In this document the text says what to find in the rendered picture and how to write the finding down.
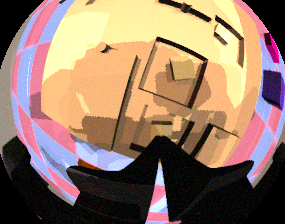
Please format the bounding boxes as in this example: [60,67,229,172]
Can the small pink flat block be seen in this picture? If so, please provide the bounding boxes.
[264,32,279,64]

